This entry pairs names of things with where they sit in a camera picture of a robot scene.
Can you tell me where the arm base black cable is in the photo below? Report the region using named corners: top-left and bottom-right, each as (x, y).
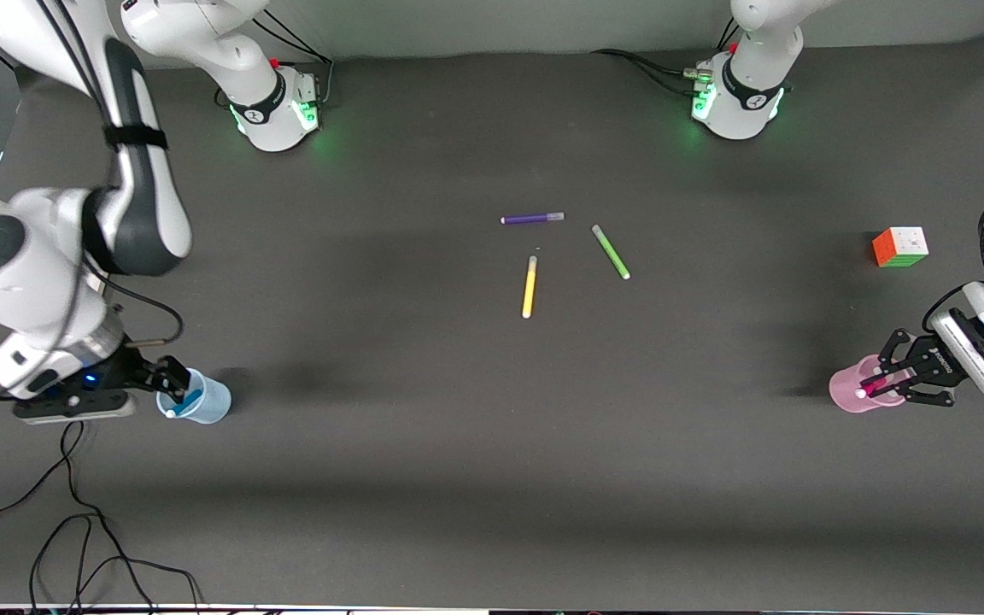
top-left (592, 49), bottom-right (711, 97)
top-left (255, 9), bottom-right (336, 109)

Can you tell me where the right arm black strap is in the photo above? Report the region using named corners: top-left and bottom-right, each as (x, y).
top-left (103, 126), bottom-right (168, 150)

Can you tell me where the pink plastic cup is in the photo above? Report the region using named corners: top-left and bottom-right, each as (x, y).
top-left (829, 354), bottom-right (907, 414)

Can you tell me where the right arm base black cable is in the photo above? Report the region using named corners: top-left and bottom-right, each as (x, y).
top-left (255, 9), bottom-right (336, 109)

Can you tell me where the left arm base black cable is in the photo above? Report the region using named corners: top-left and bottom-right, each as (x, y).
top-left (592, 49), bottom-right (711, 97)

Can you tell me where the light blue plastic cup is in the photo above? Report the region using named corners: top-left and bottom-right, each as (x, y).
top-left (156, 368), bottom-right (231, 425)

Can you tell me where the pink marker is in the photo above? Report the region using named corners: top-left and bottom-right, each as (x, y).
top-left (855, 367), bottom-right (894, 400)

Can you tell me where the green marker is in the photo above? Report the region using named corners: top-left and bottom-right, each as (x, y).
top-left (591, 224), bottom-right (631, 281)

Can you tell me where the rubik's cube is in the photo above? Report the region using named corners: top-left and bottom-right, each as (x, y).
top-left (872, 226), bottom-right (929, 268)

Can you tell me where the right arm black cable bundle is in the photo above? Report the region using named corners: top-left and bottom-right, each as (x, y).
top-left (0, 0), bottom-right (185, 351)

